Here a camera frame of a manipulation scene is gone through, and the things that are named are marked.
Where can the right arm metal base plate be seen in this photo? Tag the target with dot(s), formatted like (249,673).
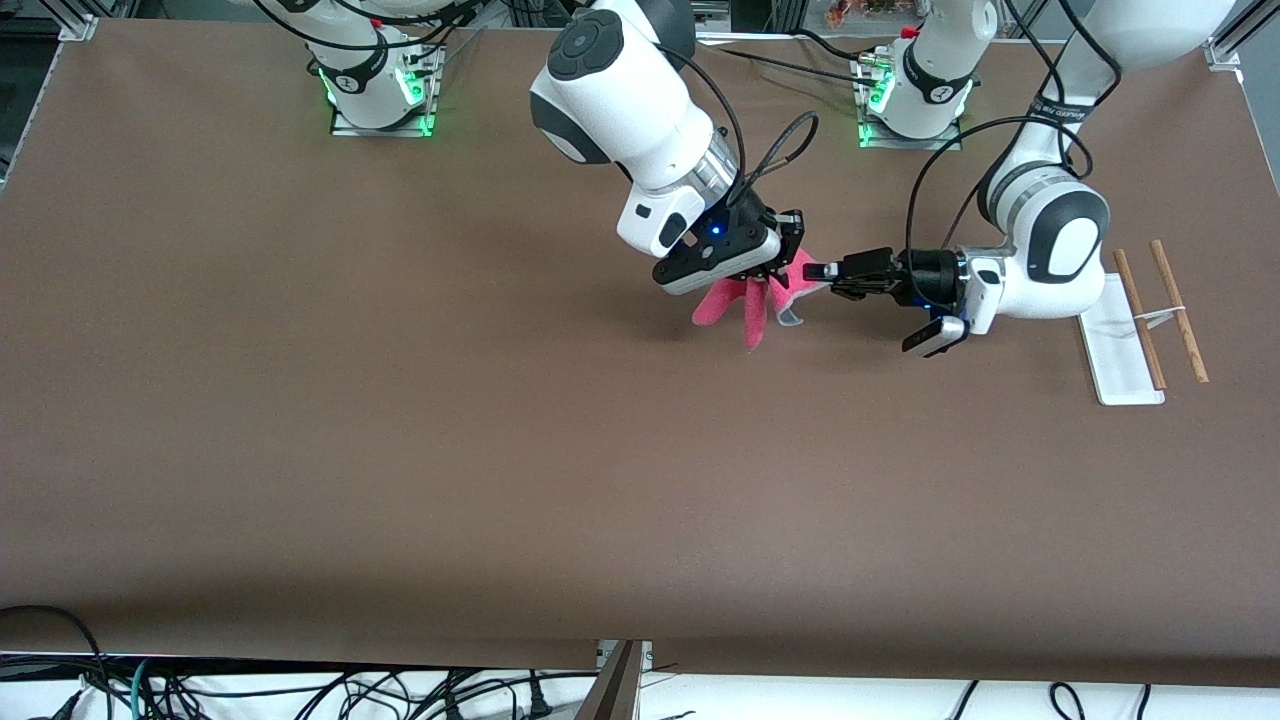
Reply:
(345,125)

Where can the white rack with wooden bars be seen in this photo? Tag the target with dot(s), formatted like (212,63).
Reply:
(1125,370)

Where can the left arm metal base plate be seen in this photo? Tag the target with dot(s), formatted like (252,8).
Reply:
(880,140)

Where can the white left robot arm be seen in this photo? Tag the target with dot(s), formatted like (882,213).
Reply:
(1060,240)

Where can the orange background object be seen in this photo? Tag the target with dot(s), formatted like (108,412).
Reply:
(860,12)

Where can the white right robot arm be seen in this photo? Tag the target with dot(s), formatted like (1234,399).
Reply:
(620,100)

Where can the aluminium frame post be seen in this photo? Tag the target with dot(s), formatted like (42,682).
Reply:
(612,690)

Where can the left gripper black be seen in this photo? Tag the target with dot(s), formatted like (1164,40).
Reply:
(926,274)

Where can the metal table corner bracket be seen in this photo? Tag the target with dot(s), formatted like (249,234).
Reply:
(1224,55)
(78,28)

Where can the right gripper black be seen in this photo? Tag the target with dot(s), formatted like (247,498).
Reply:
(757,218)

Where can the pink and grey cloth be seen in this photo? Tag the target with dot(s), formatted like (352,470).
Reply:
(725,305)

